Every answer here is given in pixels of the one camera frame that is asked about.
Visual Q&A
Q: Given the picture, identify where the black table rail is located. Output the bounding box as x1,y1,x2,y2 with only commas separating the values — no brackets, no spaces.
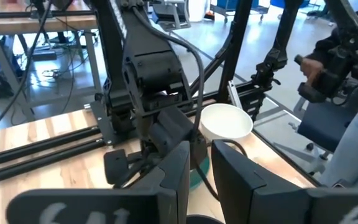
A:
0,125,103,170
0,138,108,188

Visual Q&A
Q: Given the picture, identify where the teal bowl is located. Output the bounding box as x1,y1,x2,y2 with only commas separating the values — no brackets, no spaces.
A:
189,154,211,192

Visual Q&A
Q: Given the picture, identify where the blue office chair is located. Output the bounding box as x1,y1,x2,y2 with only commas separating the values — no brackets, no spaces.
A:
273,98,358,175

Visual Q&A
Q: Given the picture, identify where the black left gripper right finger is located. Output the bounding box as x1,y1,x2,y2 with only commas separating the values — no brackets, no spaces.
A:
211,139,310,224

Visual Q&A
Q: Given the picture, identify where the person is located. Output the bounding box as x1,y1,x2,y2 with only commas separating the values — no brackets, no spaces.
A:
300,0,358,189

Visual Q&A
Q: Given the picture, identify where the person's hand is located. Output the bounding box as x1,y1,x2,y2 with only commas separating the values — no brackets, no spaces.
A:
300,57,325,87

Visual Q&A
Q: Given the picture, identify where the white bowl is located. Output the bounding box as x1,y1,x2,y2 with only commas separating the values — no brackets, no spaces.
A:
200,103,255,144

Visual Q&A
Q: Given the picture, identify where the black frame post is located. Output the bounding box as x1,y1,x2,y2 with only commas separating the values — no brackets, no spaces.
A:
216,0,255,104

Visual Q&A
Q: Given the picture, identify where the black hanging cable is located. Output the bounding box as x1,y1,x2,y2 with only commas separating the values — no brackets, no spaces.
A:
0,0,54,148

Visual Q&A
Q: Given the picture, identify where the black power strip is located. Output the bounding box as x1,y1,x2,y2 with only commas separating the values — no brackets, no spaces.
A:
30,49,58,62

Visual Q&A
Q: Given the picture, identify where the silver frame bracket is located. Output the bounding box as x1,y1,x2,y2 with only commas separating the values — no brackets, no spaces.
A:
226,80,244,110

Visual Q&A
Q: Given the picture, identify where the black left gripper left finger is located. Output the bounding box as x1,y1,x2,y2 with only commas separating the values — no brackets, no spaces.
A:
131,141,192,224

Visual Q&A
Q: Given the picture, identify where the wooden workbench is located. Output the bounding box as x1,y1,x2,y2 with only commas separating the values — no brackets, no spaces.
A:
0,0,103,123

